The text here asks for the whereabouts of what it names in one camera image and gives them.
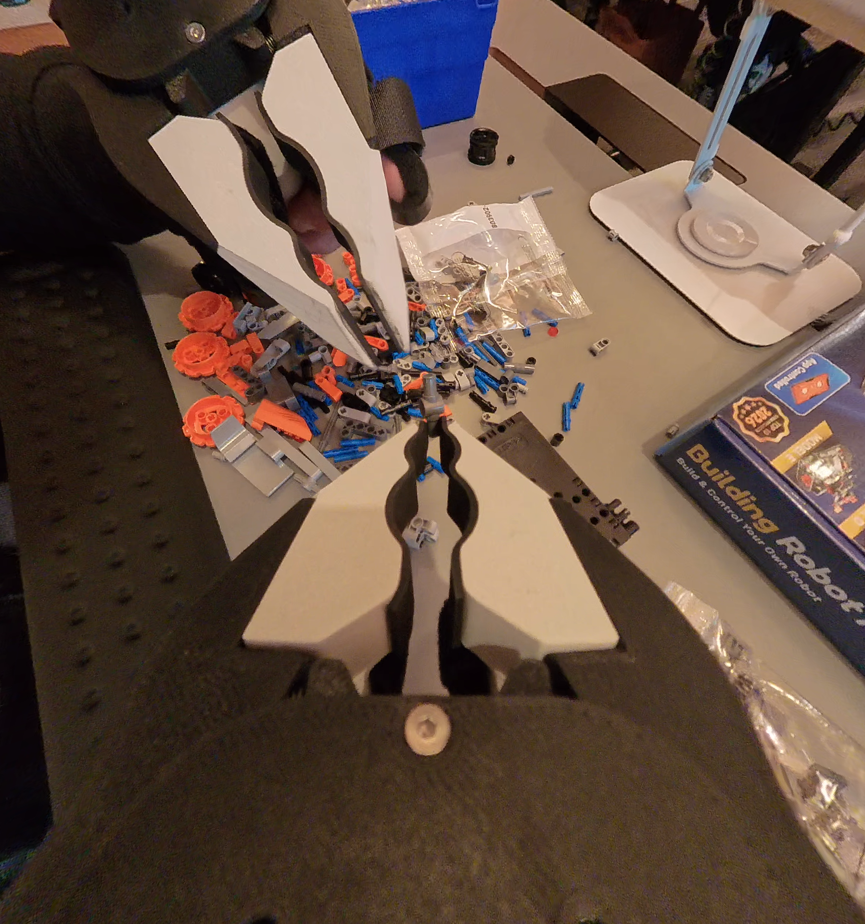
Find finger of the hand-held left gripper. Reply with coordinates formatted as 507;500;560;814
147;114;382;369
255;32;413;353

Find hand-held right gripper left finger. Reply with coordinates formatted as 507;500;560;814
242;422;428;697

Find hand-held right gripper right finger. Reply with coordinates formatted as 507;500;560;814
436;421;620;697

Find blue labelled plastic bin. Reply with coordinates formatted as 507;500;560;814
347;0;500;132

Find white backed clear parts bag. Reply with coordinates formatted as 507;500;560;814
395;201;594;334

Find pile of small building pieces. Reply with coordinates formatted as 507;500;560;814
173;245;542;501

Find grey axle pin piece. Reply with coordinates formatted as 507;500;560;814
417;370;455;436

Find clear bag of dark pieces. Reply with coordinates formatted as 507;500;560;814
663;581;865;924

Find person's left hand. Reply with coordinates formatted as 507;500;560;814
284;179;334;255

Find set of orange toothed wheels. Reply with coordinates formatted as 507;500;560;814
171;291;249;450

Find blue cardboard toy box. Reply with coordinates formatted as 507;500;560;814
655;289;865;710

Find white and wood book stand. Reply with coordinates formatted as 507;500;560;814
588;0;865;349

